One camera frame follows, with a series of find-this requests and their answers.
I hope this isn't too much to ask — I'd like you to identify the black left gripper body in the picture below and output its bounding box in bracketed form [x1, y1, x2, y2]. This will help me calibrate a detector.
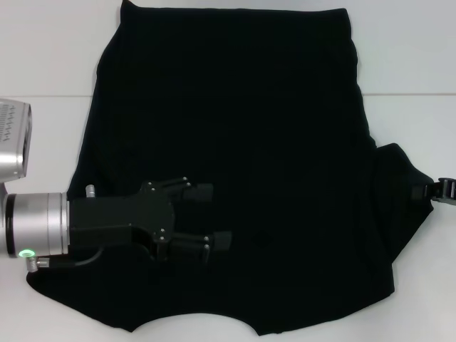
[68, 181, 176, 261]

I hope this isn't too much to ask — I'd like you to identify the black shirt with white print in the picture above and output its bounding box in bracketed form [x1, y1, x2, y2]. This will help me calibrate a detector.
[26, 0, 435, 336]

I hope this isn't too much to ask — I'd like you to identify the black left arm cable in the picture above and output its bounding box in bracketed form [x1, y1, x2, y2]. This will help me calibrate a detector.
[24, 247, 105, 274]

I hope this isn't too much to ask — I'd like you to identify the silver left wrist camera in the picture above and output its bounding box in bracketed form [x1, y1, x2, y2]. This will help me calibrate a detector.
[0, 99, 33, 185]

